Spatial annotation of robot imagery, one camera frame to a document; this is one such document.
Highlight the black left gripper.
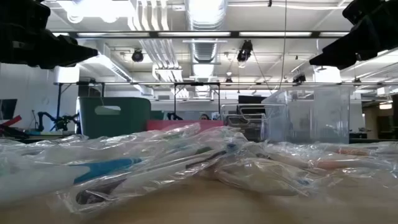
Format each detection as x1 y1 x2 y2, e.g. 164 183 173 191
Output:
0 0 99 70

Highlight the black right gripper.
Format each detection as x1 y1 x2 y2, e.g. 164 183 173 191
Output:
309 0 398 70

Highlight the orange white toothbrush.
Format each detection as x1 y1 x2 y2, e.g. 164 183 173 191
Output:
334 147 373 156
310 157 398 171

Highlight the frosted clear plastic tub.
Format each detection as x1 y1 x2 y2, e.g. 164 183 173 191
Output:
262 85 353 144

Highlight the red bar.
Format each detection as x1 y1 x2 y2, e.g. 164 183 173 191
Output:
0 114 23 128

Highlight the green plastic bin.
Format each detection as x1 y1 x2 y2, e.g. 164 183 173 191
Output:
77 96 152 140

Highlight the black monitor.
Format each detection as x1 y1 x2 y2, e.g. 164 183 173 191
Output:
238 95 267 105

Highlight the clear plastic bin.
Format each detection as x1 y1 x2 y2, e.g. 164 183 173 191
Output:
220 103 287 142

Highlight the black metal rack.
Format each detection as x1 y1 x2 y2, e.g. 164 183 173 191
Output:
54 81 221 122

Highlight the pink plastic bin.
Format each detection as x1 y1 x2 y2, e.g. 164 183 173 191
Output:
146 119 225 132

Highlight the purple white wrapped toothbrush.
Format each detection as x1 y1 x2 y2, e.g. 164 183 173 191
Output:
74 146 239 207

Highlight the black hanging camera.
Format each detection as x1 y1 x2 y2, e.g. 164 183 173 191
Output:
131 49 145 63
292 73 307 85
236 39 254 63

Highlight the thin hanging cable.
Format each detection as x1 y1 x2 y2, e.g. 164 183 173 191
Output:
280 0 287 91

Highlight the dark wall monitor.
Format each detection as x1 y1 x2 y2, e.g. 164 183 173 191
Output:
0 98 18 121

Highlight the black overhead frame bar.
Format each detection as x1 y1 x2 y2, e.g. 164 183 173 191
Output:
51 30 351 39

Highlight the silver ventilation duct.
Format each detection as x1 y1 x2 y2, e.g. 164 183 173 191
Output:
185 0 228 98

